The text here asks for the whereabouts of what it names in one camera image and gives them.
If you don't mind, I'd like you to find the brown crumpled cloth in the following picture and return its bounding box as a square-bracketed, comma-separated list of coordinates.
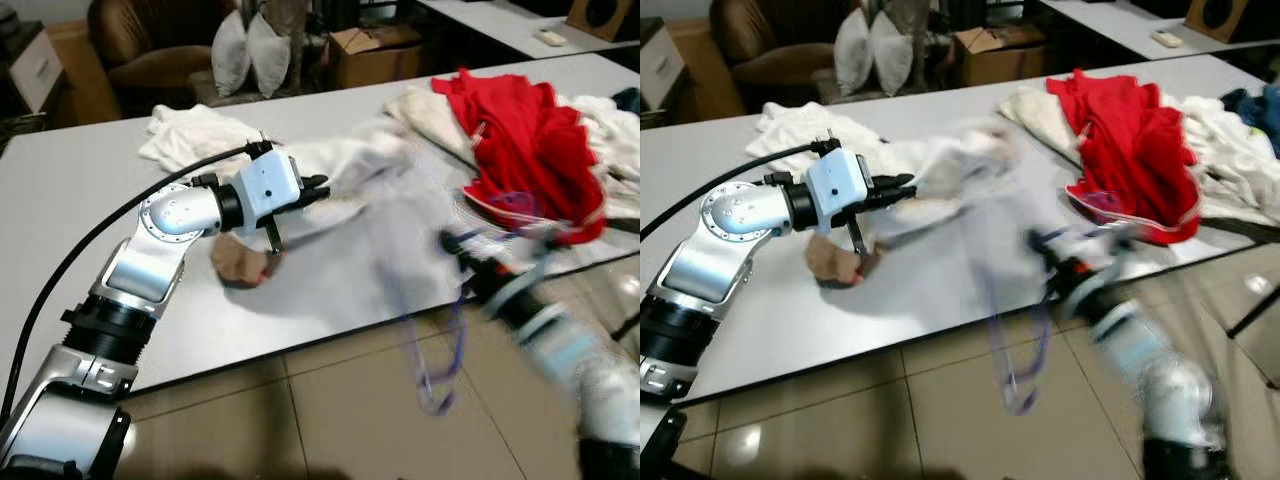
[805, 235, 886, 289]
[210, 235, 286, 291]

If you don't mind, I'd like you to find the open cardboard box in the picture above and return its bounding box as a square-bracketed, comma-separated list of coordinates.
[325, 25, 426, 89]
[950, 25, 1046, 86]

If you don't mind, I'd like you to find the cream cloth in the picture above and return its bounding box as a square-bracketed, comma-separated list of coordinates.
[383, 85, 481, 171]
[995, 85, 1081, 166]

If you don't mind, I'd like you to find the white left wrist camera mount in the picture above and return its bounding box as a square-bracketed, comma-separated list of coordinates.
[233, 152, 304, 223]
[805, 148, 871, 226]

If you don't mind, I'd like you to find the white flat box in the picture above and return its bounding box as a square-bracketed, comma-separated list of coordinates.
[5, 25, 66, 116]
[640, 25, 686, 109]

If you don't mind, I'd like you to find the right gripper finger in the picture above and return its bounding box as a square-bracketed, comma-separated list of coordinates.
[438, 227, 480, 264]
[1029, 227, 1070, 264]

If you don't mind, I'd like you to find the white light garment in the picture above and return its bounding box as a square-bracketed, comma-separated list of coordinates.
[880, 120, 1061, 301]
[290, 120, 471, 321]

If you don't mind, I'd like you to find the white pillow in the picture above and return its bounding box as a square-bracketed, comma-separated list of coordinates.
[212, 10, 251, 98]
[833, 8, 874, 96]
[245, 12, 291, 98]
[868, 10, 916, 96]

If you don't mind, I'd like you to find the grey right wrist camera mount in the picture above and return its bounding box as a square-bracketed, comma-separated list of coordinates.
[505, 232, 566, 296]
[1095, 232, 1156, 296]

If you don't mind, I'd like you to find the white clothes pile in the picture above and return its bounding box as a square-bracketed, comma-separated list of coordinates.
[1160, 93, 1280, 226]
[555, 93, 641, 221]

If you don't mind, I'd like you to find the brown leather armchair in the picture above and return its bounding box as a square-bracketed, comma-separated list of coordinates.
[708, 0, 851, 96]
[88, 0, 246, 96]

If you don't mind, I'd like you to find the brown wooden cabinet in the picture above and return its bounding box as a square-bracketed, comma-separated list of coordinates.
[665, 18, 736, 101]
[45, 20, 121, 126]

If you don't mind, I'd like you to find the wooden speaker box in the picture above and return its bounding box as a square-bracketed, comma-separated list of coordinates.
[565, 0, 636, 41]
[1185, 0, 1251, 43]

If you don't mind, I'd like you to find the blue plastic hanger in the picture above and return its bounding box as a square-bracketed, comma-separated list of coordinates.
[395, 285, 473, 418]
[985, 280, 1056, 416]

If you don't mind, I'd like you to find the white crumpled cloth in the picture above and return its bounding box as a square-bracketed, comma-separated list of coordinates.
[138, 103, 261, 176]
[757, 100, 871, 171]

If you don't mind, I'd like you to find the red polo shirt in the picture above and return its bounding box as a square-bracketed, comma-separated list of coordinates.
[1045, 68, 1204, 246]
[430, 68, 608, 246]

